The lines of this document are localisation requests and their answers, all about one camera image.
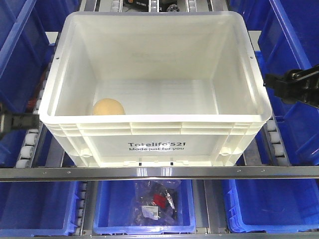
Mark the white roller track right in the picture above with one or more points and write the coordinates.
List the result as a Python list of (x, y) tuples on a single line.
[(270, 144)]

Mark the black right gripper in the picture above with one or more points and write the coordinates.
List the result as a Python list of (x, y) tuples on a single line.
[(296, 85)]

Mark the white plastic Totelife tote box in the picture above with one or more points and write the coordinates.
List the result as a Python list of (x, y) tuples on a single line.
[(189, 83)]

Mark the blue bin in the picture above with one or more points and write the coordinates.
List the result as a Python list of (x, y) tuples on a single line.
[(114, 204), (25, 49), (29, 209), (289, 40), (271, 205)]

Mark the bagged black parts with label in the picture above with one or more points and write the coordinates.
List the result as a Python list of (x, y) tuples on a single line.
[(155, 203)]

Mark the blue bin upper right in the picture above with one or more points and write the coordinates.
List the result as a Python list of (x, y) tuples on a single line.
[(289, 40)]

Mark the cream bread roll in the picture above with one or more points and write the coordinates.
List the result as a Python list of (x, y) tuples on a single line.
[(108, 106)]

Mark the blue bin lower right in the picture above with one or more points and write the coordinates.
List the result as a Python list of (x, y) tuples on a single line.
[(271, 205)]

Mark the white roller track left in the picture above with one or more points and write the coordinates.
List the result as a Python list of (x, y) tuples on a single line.
[(34, 138)]

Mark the blue bin lower centre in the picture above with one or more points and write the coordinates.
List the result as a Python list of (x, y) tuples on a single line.
[(114, 204)]

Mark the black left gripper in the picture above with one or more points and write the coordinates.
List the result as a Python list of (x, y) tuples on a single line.
[(10, 121)]

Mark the blue bin lower left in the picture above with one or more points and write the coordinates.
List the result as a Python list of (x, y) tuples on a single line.
[(29, 209)]

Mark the white roller track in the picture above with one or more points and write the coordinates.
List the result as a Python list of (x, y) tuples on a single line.
[(34, 138), (270, 144)]

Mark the blue bin upper left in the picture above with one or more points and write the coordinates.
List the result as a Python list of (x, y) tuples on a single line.
[(25, 49)]

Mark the metal shelf front rail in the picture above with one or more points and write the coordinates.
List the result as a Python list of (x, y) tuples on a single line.
[(141, 173)]

